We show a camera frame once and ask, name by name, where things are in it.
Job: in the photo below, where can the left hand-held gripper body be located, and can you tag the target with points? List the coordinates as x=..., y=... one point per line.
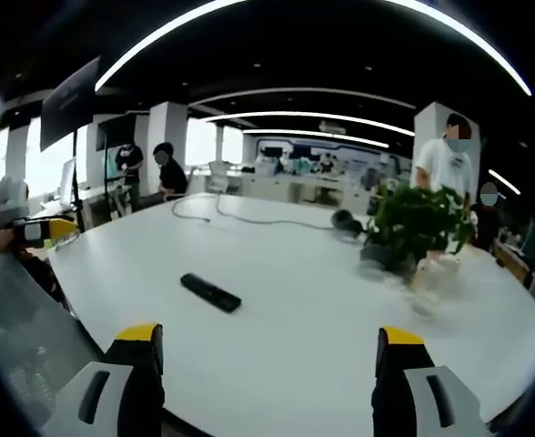
x=13, y=198

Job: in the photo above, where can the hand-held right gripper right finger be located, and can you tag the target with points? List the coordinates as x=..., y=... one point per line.
x=413, y=391

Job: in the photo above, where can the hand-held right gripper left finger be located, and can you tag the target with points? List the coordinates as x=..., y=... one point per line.
x=113, y=391

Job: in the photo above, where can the black remote control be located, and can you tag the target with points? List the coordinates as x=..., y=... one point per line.
x=210, y=292

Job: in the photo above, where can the black screen stand pole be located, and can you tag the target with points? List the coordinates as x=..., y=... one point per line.
x=77, y=182

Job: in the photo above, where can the grey mesh office chair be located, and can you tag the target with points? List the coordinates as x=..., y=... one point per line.
x=22, y=328

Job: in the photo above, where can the black display screen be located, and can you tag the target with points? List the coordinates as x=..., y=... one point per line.
x=69, y=107

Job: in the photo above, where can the clear glass vase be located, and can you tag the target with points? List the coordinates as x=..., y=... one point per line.
x=436, y=282

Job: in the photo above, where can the dark round plant pot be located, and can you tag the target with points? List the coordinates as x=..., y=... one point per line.
x=381, y=255

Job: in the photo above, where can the green leafy plant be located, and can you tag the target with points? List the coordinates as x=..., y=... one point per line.
x=420, y=218

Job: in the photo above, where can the black headphones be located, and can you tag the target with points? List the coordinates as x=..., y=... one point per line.
x=346, y=222

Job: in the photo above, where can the white office chair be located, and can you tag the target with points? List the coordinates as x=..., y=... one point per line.
x=219, y=175

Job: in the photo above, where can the long curved ceiling light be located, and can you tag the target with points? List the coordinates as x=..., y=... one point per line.
x=158, y=34

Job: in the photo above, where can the short curved ceiling light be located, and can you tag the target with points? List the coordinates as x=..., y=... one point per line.
x=313, y=116

